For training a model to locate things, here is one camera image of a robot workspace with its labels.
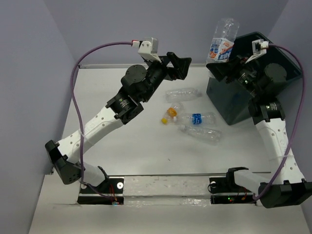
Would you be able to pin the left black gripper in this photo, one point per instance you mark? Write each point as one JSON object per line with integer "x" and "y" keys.
{"x": 181, "y": 66}

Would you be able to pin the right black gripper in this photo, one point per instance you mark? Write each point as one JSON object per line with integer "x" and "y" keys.
{"x": 231, "y": 69}

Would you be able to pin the bottle white blue orange label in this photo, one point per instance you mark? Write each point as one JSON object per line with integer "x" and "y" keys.
{"x": 223, "y": 41}

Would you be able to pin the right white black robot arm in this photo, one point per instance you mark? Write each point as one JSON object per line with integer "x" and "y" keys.
{"x": 288, "y": 186}

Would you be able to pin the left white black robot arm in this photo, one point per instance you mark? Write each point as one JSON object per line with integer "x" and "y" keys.
{"x": 138, "y": 85}

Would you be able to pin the clear crushed bottle near bin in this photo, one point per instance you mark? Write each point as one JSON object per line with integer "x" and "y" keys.
{"x": 183, "y": 94}

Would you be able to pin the dark green plastic bin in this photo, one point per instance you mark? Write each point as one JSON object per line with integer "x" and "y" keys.
{"x": 243, "y": 97}

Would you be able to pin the small bottle orange band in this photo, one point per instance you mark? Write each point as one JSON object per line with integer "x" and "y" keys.
{"x": 172, "y": 112}

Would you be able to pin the clear bottle blue label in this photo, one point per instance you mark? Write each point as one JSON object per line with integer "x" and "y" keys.
{"x": 200, "y": 119}

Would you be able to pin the clear bottle white blue cap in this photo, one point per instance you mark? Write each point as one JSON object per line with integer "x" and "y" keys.
{"x": 203, "y": 134}

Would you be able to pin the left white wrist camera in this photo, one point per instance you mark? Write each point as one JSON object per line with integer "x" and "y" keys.
{"x": 148, "y": 49}

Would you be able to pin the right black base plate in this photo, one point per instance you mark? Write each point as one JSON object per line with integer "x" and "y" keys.
{"x": 231, "y": 195}

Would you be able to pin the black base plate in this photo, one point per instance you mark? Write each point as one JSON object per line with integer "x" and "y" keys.
{"x": 231, "y": 195}
{"x": 110, "y": 192}

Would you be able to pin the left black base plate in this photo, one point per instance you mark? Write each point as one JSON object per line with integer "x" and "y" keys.
{"x": 110, "y": 192}

